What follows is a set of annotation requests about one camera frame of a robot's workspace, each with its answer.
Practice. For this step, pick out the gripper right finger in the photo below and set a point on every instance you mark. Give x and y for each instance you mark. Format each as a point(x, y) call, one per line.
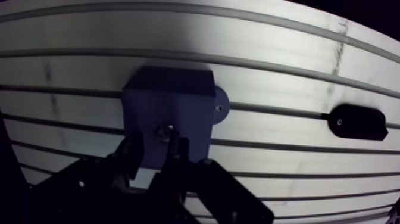
point(215, 190)

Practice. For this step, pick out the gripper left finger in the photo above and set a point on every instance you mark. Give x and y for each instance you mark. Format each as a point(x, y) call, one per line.
point(93, 187)

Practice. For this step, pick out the dark blue-grey block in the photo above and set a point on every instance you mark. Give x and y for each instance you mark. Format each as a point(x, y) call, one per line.
point(170, 109)

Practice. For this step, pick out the black oval holder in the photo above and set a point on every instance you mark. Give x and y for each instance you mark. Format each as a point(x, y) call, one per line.
point(357, 122)

